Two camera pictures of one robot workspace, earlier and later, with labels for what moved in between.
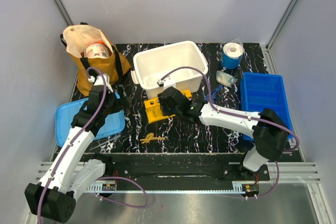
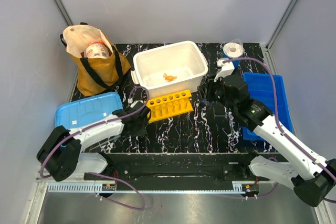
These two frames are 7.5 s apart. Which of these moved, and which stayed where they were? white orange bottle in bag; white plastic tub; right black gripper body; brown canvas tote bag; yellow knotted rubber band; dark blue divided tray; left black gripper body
Moved: right black gripper body; yellow knotted rubber band; left black gripper body
Stayed: white orange bottle in bag; brown canvas tote bag; white plastic tub; dark blue divided tray
